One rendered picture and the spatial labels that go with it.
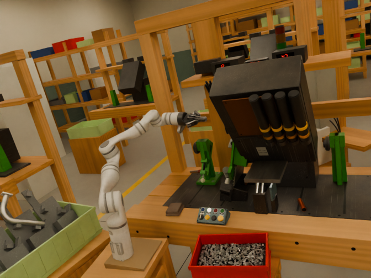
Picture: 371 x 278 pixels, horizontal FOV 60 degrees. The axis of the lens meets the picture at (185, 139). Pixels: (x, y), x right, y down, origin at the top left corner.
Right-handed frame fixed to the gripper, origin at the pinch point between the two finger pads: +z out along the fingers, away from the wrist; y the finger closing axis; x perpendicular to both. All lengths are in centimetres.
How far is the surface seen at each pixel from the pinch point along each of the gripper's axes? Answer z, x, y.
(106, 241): -52, 45, -58
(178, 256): -61, 146, -9
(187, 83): -15.8, -9.3, 22.2
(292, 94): 52, -30, -24
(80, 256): -57, 40, -72
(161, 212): -22, 37, -37
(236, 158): 18.7, 16.4, -11.5
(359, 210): 75, 35, -20
